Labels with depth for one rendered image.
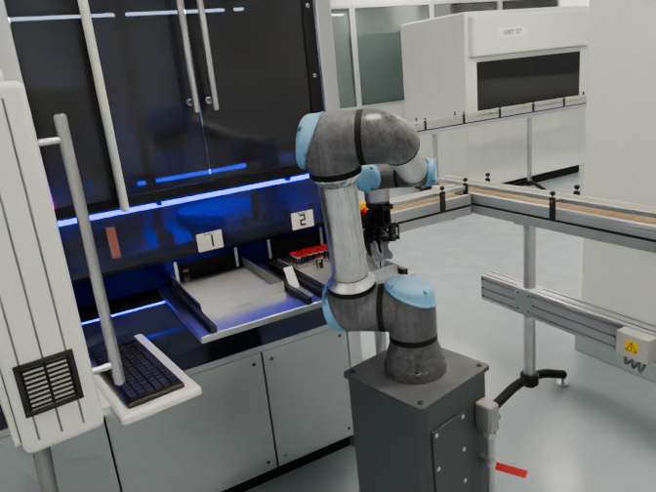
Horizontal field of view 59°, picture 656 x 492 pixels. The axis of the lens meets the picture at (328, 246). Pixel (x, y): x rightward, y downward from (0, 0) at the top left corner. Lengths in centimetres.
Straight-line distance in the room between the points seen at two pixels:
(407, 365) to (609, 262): 181
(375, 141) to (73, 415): 86
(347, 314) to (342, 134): 44
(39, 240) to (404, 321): 79
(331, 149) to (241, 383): 116
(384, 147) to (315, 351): 120
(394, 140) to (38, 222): 72
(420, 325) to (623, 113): 176
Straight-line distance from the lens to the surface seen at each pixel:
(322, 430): 239
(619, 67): 289
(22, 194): 127
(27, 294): 130
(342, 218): 127
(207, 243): 193
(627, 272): 302
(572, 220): 232
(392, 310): 136
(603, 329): 240
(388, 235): 173
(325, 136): 120
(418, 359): 140
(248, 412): 220
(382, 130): 118
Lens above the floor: 151
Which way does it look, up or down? 17 degrees down
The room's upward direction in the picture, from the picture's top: 6 degrees counter-clockwise
